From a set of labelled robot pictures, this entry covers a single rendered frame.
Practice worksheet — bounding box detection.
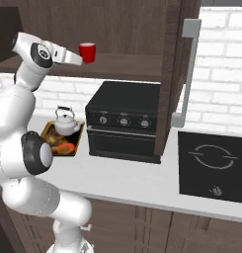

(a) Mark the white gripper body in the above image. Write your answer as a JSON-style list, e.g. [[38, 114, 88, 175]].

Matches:
[[63, 48, 84, 67]]

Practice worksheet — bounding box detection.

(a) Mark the red mug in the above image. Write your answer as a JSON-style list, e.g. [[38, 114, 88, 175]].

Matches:
[[78, 42, 97, 64]]

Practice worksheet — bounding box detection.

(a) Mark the white kettle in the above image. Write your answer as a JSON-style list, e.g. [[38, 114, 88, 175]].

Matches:
[[53, 105, 84, 137]]

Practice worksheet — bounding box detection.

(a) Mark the dark wood cabinet door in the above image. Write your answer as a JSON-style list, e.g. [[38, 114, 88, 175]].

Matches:
[[153, 0, 202, 158], [0, 6, 24, 65]]

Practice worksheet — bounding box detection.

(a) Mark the patterned wooden tray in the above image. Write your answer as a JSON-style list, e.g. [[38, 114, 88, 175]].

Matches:
[[40, 121, 86, 158]]

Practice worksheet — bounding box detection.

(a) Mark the dark wood base cabinet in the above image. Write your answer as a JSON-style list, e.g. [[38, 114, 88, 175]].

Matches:
[[0, 186, 242, 253]]

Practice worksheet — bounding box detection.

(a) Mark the black toaster oven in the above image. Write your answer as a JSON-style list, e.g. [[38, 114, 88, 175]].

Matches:
[[84, 80, 163, 165]]

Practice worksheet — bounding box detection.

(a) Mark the toaster oven door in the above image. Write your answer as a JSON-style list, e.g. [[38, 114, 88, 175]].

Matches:
[[86, 126, 157, 160]]

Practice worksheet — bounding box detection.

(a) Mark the black hob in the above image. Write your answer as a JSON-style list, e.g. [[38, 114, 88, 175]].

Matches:
[[177, 130, 242, 205]]

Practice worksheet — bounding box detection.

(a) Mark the grey hob knob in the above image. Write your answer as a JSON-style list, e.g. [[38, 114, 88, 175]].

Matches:
[[211, 185, 223, 198]]

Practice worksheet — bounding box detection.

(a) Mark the dark wood wall cabinet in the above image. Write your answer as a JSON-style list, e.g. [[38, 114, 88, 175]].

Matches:
[[0, 0, 184, 83]]

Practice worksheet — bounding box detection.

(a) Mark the grey cabinet door handle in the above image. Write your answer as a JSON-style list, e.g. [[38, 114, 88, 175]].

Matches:
[[170, 18, 202, 129]]

